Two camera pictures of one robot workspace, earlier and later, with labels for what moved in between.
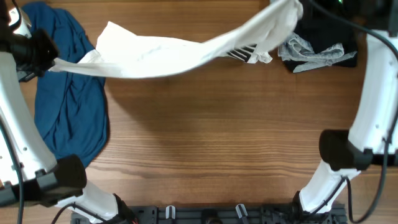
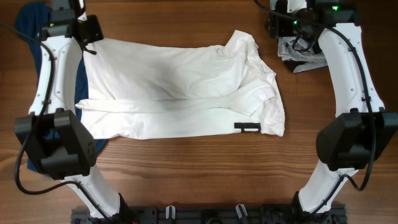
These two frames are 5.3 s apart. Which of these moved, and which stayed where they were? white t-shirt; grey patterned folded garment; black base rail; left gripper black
Moved: white t-shirt; left gripper black
Stayed: grey patterned folded garment; black base rail
